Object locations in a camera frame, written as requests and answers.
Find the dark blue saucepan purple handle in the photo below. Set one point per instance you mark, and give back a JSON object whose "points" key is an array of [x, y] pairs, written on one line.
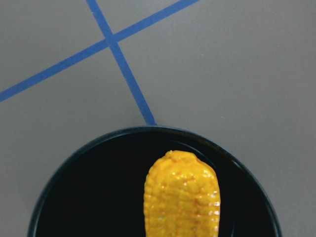
{"points": [[98, 190]]}

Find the yellow plastic corn cob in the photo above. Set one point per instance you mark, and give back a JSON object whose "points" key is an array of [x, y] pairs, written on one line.
{"points": [[181, 197]]}

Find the brown table mat blue grid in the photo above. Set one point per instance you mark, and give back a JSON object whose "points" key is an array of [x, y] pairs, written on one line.
{"points": [[240, 72]]}

